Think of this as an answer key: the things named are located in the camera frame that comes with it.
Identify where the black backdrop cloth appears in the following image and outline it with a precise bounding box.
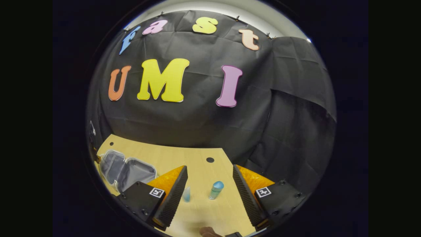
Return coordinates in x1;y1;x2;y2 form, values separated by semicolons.
87;9;336;195

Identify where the small white suitcase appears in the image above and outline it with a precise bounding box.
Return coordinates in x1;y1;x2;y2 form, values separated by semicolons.
99;150;158;194

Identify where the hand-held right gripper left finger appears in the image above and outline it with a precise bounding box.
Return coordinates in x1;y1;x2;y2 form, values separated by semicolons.
117;165;188;231

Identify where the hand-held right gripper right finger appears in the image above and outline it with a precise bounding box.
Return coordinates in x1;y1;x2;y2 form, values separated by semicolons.
233;165;308;231

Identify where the blue capped skincare bottle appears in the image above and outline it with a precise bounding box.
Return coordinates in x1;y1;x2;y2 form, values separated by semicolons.
209;181;225;200

